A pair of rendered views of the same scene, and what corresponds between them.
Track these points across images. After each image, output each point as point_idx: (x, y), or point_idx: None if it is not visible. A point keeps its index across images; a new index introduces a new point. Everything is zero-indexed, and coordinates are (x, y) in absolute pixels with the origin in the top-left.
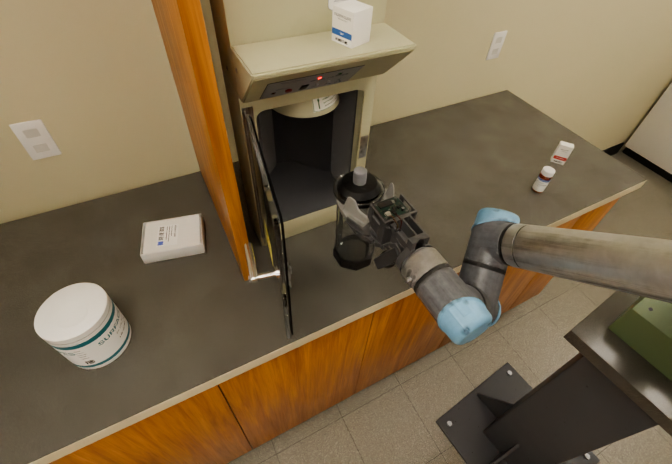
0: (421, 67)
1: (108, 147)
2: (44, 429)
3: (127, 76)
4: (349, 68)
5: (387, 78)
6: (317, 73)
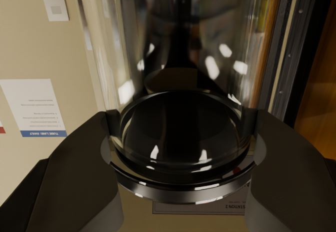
0: None
1: None
2: None
3: None
4: (173, 213)
5: None
6: (214, 216)
